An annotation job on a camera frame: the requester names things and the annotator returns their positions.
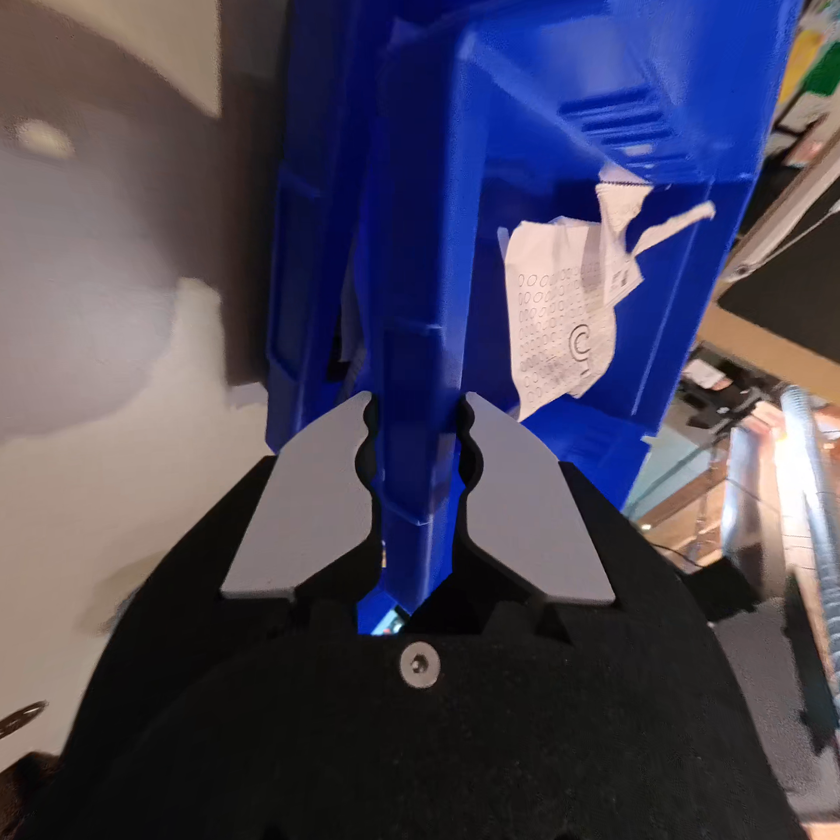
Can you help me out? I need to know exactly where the blue plastic bin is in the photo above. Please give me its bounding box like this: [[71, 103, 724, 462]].
[[357, 0, 805, 631], [264, 0, 395, 454]]

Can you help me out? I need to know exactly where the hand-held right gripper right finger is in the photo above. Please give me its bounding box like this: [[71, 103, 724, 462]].
[[457, 392, 618, 606]]

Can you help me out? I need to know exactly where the green plastic sheet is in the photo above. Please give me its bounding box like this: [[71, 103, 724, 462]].
[[802, 56, 840, 99]]

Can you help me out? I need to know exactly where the black board with plywood rim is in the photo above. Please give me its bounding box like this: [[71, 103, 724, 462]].
[[696, 217, 840, 395]]

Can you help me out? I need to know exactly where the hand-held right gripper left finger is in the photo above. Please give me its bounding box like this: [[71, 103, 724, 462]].
[[220, 392, 383, 601]]

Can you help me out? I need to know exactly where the silver ventilation duct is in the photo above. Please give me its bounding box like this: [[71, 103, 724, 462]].
[[722, 384, 840, 723]]

